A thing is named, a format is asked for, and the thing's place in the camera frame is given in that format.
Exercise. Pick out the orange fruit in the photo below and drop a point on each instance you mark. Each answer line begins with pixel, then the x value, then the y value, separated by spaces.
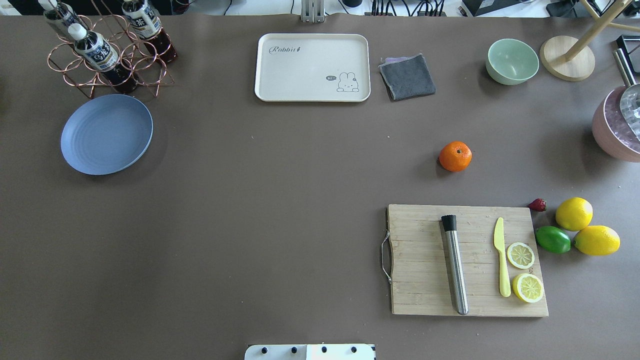
pixel 455 156

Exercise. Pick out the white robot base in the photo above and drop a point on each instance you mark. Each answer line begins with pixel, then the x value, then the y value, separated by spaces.
pixel 322 351

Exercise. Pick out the blue round plate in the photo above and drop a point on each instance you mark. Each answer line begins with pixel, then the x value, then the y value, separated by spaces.
pixel 107 134

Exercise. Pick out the cream rabbit tray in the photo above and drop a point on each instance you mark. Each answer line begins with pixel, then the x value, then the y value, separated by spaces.
pixel 312 67

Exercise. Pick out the grey folded cloth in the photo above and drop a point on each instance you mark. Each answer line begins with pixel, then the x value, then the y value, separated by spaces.
pixel 407 77

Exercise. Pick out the steel muddler black tip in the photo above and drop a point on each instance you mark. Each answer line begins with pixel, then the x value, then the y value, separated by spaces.
pixel 449 223

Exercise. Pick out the wooden cutting board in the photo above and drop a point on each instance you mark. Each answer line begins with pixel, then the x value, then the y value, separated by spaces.
pixel 419 271

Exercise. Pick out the lemon slice upper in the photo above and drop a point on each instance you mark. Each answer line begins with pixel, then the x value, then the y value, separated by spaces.
pixel 520 255

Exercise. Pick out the lemon slice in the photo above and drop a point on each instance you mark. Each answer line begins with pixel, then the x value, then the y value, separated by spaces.
pixel 528 288
pixel 520 255

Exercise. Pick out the red strawberry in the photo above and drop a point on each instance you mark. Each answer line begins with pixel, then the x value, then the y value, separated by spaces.
pixel 538 205

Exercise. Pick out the green bowl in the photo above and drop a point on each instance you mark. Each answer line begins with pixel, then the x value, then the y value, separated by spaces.
pixel 511 62

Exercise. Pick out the tea bottle right rear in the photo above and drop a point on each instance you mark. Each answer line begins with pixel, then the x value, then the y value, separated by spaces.
pixel 146 24

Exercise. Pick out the tea bottle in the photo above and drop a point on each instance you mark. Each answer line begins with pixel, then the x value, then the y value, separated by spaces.
pixel 146 24
pixel 60 16
pixel 102 57

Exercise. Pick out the lemon slice lower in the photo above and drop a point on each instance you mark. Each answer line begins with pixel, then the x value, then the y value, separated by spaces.
pixel 528 288

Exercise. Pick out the green lime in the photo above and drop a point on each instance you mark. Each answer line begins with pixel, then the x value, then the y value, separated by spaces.
pixel 553 239

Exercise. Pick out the yellow lemon upper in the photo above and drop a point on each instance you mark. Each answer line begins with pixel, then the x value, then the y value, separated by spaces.
pixel 574 214

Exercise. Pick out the yellow lemon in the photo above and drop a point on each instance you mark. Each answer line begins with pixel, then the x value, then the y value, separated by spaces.
pixel 574 214
pixel 597 240

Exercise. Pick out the tea bottle front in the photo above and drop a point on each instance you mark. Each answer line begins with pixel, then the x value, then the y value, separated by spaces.
pixel 102 57

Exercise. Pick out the wooden cup stand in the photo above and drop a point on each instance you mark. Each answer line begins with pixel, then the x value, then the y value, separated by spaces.
pixel 570 58

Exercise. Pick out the yellow lemon lower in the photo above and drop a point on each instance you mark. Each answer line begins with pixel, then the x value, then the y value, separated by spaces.
pixel 597 240

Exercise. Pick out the pink ice bowl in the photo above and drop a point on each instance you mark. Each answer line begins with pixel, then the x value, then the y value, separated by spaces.
pixel 611 131

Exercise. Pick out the tea bottle left rear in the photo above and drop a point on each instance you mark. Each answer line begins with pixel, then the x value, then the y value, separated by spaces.
pixel 60 16

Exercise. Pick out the steel ice scoop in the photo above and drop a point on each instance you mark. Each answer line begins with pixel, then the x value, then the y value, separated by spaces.
pixel 629 103

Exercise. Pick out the copper wire bottle rack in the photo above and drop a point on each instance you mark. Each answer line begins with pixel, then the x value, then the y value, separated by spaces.
pixel 115 28

